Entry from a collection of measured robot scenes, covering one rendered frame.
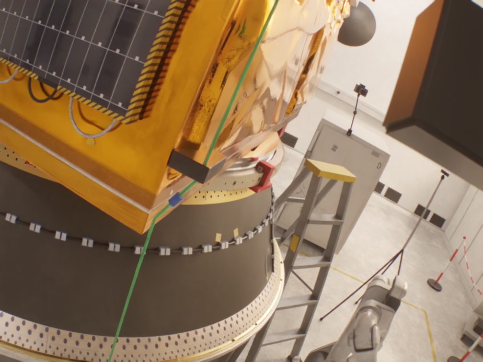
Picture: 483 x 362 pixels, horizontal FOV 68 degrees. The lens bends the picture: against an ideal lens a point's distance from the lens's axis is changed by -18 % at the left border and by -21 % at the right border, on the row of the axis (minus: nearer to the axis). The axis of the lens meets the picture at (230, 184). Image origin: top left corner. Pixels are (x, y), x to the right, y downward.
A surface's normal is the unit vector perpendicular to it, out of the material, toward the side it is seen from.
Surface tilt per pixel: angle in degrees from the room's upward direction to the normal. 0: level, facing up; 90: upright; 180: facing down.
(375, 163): 90
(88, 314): 62
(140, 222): 90
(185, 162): 90
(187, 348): 43
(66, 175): 90
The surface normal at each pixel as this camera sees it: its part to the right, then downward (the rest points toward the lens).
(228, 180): 0.67, 0.52
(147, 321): 0.61, 0.05
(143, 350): 0.60, -0.28
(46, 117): -0.36, 0.39
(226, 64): 0.43, 0.58
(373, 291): -0.43, 0.18
